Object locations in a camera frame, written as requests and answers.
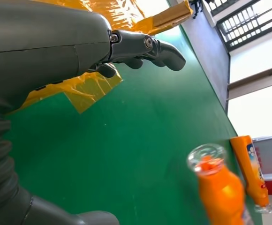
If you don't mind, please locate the yellow film covered cardboard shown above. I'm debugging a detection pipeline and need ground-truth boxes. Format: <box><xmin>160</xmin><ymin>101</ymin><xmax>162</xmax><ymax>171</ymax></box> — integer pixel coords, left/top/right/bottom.
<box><xmin>7</xmin><ymin>0</ymin><xmax>194</xmax><ymax>114</ymax></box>

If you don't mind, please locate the green table mat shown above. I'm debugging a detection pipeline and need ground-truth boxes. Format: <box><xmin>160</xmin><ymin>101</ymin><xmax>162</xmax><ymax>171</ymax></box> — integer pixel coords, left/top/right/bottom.
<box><xmin>3</xmin><ymin>26</ymin><xmax>263</xmax><ymax>225</ymax></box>

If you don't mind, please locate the black metal window railing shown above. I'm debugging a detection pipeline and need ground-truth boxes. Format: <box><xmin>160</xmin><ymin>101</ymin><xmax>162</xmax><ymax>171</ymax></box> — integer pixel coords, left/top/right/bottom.
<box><xmin>215</xmin><ymin>0</ymin><xmax>272</xmax><ymax>52</ymax></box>

